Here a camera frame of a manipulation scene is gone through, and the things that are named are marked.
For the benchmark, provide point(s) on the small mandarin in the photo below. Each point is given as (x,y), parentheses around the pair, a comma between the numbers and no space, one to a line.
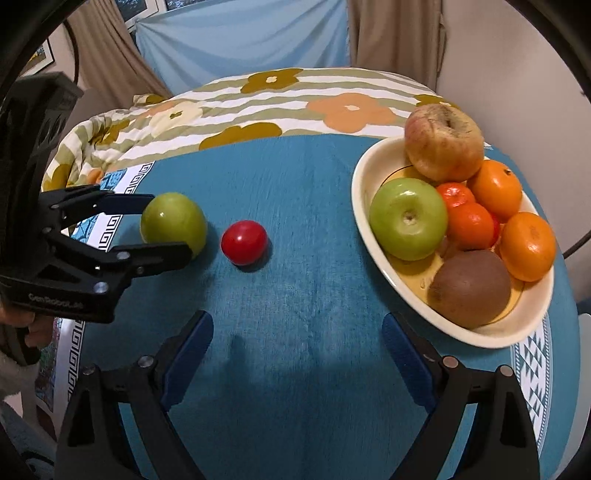
(471,226)
(455,193)

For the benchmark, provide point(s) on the window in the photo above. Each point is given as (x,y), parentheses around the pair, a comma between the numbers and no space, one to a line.
(138,7)

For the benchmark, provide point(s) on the person's left hand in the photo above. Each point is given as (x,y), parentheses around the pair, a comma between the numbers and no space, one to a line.
(34,330)

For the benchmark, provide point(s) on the green apple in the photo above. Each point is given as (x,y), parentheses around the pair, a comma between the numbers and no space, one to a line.
(173,226)
(408,226)

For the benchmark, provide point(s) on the brown kiwi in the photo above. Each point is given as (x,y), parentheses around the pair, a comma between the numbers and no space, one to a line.
(471,288)

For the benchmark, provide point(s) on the floral striped blanket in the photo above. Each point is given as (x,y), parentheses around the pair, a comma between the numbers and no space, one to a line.
(286,110)

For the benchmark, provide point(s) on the wrinkled red yellow apple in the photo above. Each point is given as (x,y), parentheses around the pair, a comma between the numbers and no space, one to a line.
(443,143)

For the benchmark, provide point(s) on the light blue sheet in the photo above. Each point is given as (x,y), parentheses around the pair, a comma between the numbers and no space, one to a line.
(244,37)

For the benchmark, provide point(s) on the beige curtain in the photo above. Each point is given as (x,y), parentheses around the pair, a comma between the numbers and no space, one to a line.
(397,37)
(111,50)

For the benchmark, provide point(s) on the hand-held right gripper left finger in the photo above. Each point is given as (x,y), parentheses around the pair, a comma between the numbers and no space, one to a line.
(194,350)

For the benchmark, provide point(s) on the large orange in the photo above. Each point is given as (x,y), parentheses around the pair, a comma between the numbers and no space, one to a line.
(528,247)
(496,189)

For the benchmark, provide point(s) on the red cherry tomato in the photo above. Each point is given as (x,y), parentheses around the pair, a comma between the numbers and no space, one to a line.
(244,242)
(497,227)

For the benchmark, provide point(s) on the cream yellow plate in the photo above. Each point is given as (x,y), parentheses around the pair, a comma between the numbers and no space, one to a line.
(364,184)

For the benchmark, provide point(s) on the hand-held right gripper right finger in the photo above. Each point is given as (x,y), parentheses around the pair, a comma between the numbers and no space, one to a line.
(406,355)

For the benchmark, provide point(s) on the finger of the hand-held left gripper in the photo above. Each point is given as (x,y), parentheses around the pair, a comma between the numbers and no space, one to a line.
(157,258)
(129,203)

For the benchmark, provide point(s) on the blue patterned tablecloth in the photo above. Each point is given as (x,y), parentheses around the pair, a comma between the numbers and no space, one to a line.
(300,300)

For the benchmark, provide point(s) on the framed wall picture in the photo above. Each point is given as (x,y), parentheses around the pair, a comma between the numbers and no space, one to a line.
(39,57)

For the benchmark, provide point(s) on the beige upholstered bed frame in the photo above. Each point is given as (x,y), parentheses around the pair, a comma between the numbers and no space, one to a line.
(101,104)

